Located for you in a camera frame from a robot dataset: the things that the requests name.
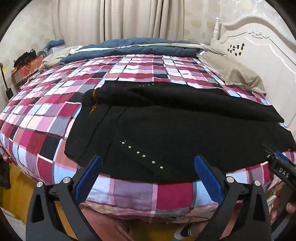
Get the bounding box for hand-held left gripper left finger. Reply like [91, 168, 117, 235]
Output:
[25, 155, 103, 241]

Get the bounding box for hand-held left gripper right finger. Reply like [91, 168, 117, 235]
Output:
[194, 155, 272, 241]

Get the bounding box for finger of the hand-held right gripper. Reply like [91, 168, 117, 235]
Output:
[262, 143, 289, 165]

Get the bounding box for black pants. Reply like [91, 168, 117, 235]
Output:
[64, 80, 296, 183]

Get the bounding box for person's right hand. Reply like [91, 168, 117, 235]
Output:
[270, 188, 296, 223]

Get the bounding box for plaid bed sheet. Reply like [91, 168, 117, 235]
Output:
[0, 54, 296, 223]

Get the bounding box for beige pillow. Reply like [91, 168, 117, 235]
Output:
[196, 50, 266, 95]

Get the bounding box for white carved headboard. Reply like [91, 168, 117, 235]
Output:
[210, 16, 296, 139]

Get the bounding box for cluster of dark stickers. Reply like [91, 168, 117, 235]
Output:
[228, 43, 245, 56]

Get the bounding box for black handheld device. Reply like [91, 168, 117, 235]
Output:
[0, 62, 12, 100]

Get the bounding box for orange cardboard box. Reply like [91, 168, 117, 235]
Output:
[10, 57, 44, 79]

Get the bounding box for black bag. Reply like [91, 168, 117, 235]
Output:
[13, 49, 37, 67]

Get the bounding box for blue quilt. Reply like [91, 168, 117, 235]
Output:
[38, 38, 228, 70]

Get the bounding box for cream curtain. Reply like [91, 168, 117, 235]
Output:
[52, 0, 185, 45]

